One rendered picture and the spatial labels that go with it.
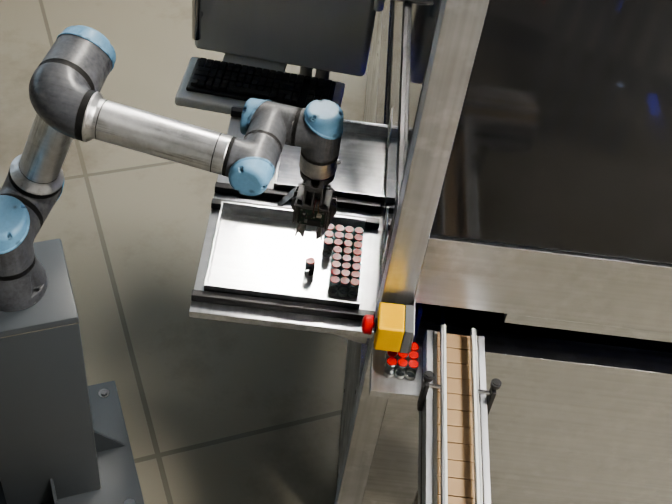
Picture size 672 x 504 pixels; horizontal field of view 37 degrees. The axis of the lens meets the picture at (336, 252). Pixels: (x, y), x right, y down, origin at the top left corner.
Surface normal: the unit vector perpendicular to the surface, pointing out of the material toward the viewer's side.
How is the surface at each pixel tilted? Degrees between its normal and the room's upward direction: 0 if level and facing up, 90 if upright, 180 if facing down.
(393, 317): 0
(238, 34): 90
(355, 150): 0
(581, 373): 90
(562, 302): 90
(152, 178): 0
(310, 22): 90
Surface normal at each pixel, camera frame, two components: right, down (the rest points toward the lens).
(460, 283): -0.07, 0.73
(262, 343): 0.11, -0.67
